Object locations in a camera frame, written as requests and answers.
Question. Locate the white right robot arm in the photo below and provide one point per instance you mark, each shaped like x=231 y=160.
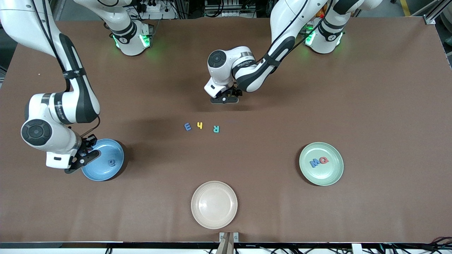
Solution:
x=74 y=102

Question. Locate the metal table edge bracket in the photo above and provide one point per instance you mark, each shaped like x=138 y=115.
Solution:
x=236 y=237

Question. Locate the beige plate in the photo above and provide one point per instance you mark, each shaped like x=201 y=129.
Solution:
x=214 y=205

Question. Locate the blue foam capital W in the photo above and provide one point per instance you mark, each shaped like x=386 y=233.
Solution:
x=314 y=163

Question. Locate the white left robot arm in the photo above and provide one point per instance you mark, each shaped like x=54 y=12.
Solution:
x=282 y=21

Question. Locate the blue plate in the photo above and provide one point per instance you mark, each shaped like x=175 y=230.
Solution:
x=106 y=171

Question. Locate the blue foam lowercase a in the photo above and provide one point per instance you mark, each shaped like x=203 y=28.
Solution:
x=112 y=162

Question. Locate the white power strip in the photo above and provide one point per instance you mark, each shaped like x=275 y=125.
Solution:
x=166 y=14

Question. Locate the orange objects heap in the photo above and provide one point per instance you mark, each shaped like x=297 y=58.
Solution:
x=320 y=14

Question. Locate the aluminium frame profile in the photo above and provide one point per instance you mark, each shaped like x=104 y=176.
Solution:
x=429 y=20

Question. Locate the brown table mat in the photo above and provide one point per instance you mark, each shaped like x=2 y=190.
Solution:
x=388 y=106

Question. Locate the red foam capital Q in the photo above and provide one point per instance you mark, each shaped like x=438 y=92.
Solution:
x=321 y=161

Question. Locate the blue foam capital E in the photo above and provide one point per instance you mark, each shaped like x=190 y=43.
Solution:
x=188 y=126

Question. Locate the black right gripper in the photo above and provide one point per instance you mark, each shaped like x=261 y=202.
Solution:
x=87 y=144

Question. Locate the green plate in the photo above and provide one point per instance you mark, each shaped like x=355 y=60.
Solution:
x=325 y=176

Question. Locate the light grey table post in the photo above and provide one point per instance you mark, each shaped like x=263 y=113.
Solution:
x=356 y=249

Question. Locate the black and white equipment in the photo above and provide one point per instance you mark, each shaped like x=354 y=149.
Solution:
x=229 y=12

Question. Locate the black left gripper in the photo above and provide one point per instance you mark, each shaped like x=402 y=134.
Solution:
x=236 y=92

